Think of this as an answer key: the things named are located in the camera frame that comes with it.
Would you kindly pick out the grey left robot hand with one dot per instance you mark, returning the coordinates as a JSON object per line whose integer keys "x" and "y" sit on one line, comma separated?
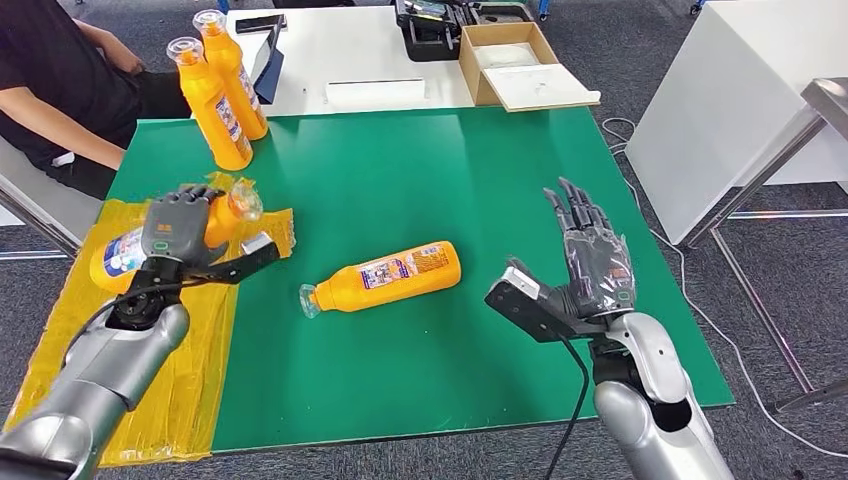
{"x": 175, "y": 228}

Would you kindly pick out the person's left hand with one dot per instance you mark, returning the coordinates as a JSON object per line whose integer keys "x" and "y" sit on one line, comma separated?
{"x": 131, "y": 63}

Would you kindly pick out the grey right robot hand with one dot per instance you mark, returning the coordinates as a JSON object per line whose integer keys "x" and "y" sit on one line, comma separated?
{"x": 599, "y": 272}

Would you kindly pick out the orange detergent bottle clear cap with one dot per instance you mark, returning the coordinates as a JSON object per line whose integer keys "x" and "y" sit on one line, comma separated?
{"x": 212, "y": 112}
{"x": 226, "y": 222}
{"x": 397, "y": 275}
{"x": 232, "y": 60}

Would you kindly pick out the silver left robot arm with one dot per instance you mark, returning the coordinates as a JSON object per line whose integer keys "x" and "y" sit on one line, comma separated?
{"x": 99, "y": 371}

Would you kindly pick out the person's right forearm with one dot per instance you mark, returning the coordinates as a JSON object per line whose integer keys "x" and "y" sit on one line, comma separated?
{"x": 60, "y": 126}

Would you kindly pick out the person's left forearm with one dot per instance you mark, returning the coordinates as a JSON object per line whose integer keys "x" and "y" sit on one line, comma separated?
{"x": 102, "y": 41}

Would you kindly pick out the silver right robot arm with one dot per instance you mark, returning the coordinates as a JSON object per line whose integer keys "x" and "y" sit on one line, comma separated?
{"x": 649, "y": 424}

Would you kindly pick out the person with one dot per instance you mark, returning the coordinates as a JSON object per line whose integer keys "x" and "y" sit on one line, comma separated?
{"x": 40, "y": 66}

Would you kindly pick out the grey metal bench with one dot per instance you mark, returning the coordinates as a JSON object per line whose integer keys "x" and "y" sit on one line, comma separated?
{"x": 60, "y": 212}

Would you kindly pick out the black phone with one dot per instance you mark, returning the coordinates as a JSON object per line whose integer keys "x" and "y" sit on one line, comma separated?
{"x": 260, "y": 24}

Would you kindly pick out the yellow plastic sheet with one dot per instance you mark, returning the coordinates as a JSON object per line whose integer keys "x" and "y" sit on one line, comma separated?
{"x": 185, "y": 364}

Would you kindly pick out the white foam lid board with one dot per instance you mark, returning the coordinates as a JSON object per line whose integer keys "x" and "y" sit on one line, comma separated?
{"x": 536, "y": 88}

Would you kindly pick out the white foam pad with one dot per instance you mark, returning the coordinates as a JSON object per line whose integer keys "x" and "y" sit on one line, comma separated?
{"x": 505, "y": 56}

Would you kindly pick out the brown cardboard box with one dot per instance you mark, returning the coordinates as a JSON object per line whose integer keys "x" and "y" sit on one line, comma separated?
{"x": 469, "y": 71}

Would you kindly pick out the black tool case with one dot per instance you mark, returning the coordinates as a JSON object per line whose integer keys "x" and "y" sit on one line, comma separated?
{"x": 430, "y": 33}

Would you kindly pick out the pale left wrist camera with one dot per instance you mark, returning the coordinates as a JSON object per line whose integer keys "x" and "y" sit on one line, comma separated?
{"x": 245, "y": 262}

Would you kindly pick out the steel frame table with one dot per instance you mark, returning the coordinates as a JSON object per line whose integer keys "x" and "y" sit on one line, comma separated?
{"x": 825, "y": 99}

